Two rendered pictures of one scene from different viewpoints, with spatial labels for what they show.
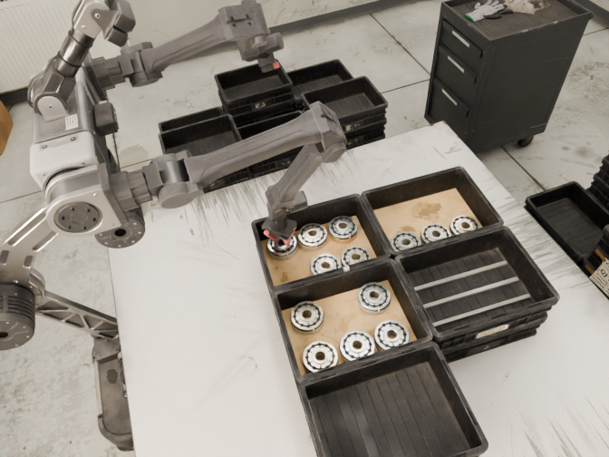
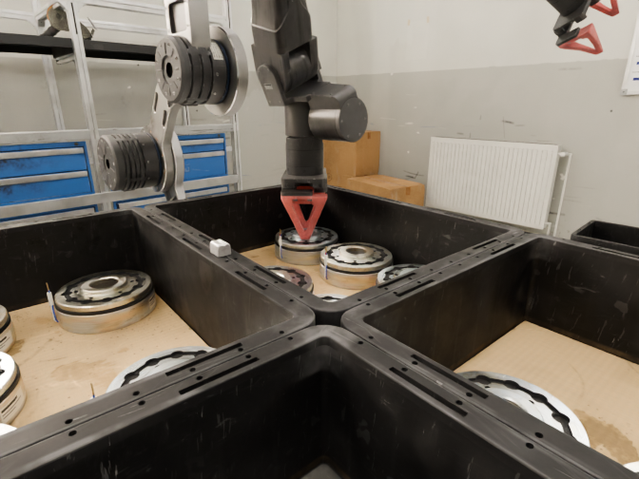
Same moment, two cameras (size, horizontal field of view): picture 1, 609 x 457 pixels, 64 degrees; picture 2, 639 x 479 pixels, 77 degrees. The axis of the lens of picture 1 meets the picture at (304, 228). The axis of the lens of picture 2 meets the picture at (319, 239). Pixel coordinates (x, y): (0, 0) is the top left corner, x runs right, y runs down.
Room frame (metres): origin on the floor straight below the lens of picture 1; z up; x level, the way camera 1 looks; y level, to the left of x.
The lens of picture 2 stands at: (0.77, -0.48, 1.07)
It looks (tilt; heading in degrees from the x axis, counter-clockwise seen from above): 19 degrees down; 62
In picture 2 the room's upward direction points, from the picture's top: straight up
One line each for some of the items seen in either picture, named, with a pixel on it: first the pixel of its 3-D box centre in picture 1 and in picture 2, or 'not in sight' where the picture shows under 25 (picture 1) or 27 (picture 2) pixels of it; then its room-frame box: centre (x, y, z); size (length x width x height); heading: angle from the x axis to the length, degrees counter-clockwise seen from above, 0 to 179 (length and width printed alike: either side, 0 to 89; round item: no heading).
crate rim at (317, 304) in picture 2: (318, 240); (314, 225); (0.99, -0.04, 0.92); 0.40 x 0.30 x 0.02; 102
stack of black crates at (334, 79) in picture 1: (319, 101); not in sight; (2.58, -0.18, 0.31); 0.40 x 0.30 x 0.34; 106
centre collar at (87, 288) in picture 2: (306, 315); (105, 284); (0.75, 0.02, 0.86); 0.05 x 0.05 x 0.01
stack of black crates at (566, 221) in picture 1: (569, 231); not in sight; (1.40, -1.29, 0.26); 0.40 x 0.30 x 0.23; 16
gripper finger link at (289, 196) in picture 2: (283, 235); (305, 207); (1.03, 0.07, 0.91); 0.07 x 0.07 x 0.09; 61
